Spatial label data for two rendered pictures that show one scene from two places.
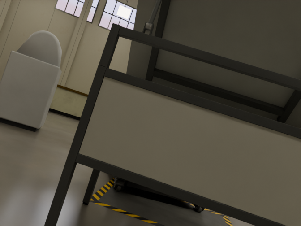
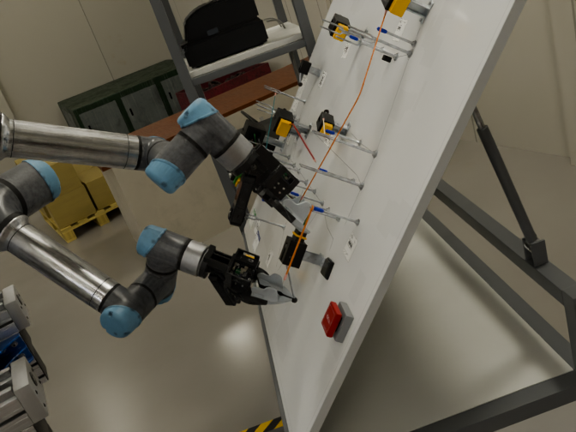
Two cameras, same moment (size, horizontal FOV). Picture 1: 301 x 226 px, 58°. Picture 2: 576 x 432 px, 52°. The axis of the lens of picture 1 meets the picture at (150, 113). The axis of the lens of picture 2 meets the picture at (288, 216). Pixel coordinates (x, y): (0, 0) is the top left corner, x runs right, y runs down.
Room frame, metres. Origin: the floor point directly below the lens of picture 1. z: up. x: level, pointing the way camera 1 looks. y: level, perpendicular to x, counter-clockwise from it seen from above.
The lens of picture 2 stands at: (1.80, 1.12, 1.72)
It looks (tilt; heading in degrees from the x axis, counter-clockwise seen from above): 23 degrees down; 263
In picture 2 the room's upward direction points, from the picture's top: 20 degrees counter-clockwise
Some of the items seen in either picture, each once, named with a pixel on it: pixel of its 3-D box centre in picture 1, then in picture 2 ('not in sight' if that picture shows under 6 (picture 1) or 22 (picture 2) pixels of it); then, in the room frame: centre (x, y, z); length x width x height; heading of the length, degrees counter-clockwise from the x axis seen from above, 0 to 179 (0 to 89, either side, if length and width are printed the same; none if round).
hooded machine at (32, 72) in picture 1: (32, 78); not in sight; (4.00, 1.80, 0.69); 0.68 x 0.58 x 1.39; 105
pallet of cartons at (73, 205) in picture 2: not in sight; (75, 183); (3.02, -4.99, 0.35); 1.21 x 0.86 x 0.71; 104
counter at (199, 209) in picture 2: not in sight; (250, 145); (1.34, -3.68, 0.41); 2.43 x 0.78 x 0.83; 14
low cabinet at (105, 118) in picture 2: not in sight; (135, 105); (2.36, -8.35, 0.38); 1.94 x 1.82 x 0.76; 14
